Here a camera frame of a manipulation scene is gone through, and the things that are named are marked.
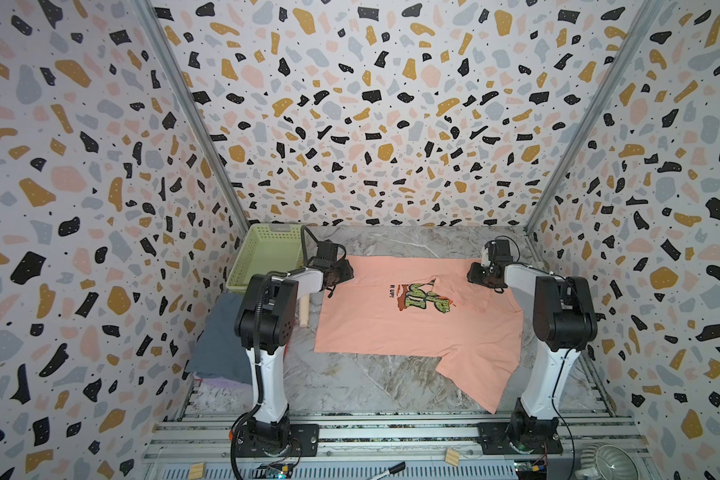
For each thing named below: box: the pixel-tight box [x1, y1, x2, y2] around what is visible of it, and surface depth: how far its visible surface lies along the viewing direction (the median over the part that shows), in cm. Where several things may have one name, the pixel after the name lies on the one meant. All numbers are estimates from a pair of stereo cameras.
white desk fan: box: [574, 442, 640, 480], surface depth 70 cm
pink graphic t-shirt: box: [314, 256, 524, 414], surface depth 97 cm
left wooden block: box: [188, 462, 207, 480], surface depth 70 cm
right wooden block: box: [444, 448, 460, 467], surface depth 73 cm
